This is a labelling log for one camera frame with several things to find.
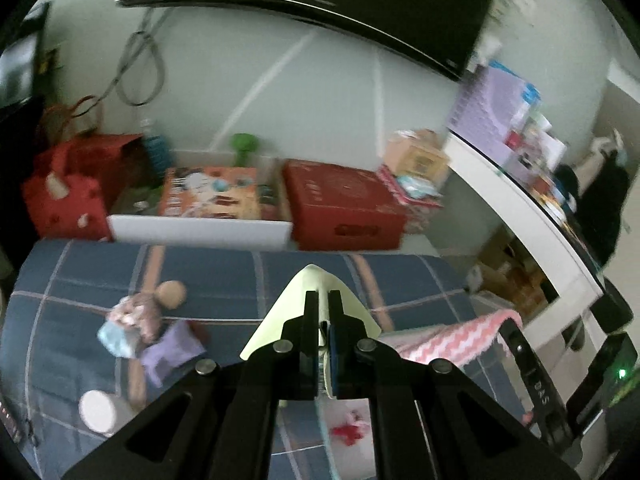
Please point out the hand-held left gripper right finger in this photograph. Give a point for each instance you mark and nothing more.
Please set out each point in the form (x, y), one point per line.
(335, 355)

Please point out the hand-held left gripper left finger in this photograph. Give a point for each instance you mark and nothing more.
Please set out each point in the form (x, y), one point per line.
(310, 340)

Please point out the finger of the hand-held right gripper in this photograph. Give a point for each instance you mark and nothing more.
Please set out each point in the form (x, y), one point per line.
(537, 390)

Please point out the light green cloth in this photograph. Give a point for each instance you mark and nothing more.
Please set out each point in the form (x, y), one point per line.
(310, 280)

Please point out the red pink plush toy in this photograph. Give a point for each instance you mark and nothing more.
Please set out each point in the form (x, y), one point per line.
(350, 430)

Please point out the pink white zigzag cloth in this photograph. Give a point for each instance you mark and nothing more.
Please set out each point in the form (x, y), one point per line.
(450, 340)

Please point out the beige makeup puff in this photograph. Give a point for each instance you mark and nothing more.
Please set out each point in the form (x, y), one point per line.
(171, 294)

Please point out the blue plaid tablecloth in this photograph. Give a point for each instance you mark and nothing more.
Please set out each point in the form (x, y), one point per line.
(225, 280)

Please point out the brown cardboard box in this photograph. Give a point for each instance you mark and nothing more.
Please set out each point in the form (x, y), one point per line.
(520, 280)

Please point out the purple cloth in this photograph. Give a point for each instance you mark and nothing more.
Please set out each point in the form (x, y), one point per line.
(170, 355)

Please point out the red cardboard box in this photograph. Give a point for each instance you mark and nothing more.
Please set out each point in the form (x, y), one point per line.
(340, 200)

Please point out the red white patterned gift box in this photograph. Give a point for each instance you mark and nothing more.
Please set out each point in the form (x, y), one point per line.
(420, 215)

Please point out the black garment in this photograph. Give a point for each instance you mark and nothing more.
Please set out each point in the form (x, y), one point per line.
(600, 210)

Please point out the pink satin scrunchie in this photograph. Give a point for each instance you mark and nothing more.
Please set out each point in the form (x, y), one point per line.
(140, 315)

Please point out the orange printed box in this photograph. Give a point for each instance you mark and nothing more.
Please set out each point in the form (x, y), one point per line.
(210, 192)

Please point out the pale blue packet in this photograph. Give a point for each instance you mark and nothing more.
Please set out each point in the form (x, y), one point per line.
(417, 187)

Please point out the pale blue cloth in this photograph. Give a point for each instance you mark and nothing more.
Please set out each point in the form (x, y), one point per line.
(117, 339)

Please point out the green dumbbell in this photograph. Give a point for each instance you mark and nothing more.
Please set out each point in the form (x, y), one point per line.
(243, 142)

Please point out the beige carton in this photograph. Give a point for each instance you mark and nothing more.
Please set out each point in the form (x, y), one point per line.
(415, 157)

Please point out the white pill bottle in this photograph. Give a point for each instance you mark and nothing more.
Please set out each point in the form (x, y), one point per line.
(102, 410)

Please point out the teal bottle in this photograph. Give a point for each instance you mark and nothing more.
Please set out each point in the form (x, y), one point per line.
(155, 152)

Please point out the red paper bag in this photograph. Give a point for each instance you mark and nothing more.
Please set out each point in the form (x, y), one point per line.
(105, 155)

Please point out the red felt handbag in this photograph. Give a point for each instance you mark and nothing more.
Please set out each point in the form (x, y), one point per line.
(65, 205)

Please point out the purple dotted board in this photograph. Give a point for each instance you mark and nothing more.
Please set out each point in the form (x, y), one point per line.
(485, 110)

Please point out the dark cabinet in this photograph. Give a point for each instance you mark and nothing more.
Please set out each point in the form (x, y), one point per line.
(15, 160)

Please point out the black silver appliance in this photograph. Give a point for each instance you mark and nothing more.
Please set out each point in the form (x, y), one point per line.
(20, 65)

